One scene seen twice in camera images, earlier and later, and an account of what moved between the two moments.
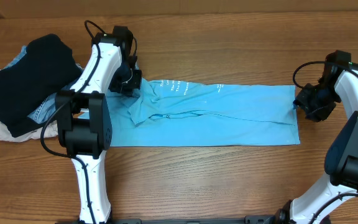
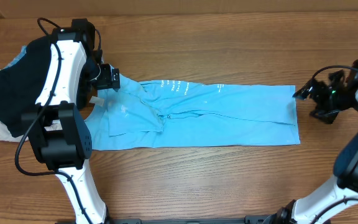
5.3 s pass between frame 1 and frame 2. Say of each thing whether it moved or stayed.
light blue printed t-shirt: stayed
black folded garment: stayed
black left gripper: moved
